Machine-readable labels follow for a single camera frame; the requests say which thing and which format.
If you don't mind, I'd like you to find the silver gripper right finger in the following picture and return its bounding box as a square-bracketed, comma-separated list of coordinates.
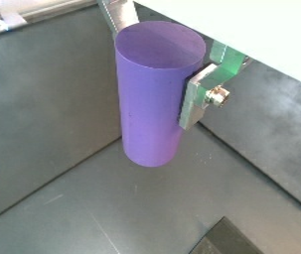
[179, 41, 249, 130]

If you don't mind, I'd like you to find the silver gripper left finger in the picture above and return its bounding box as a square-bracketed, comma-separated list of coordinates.
[96, 0, 139, 37]

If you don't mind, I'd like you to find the purple cylinder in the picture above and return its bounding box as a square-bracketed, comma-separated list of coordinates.
[113, 21, 206, 167]

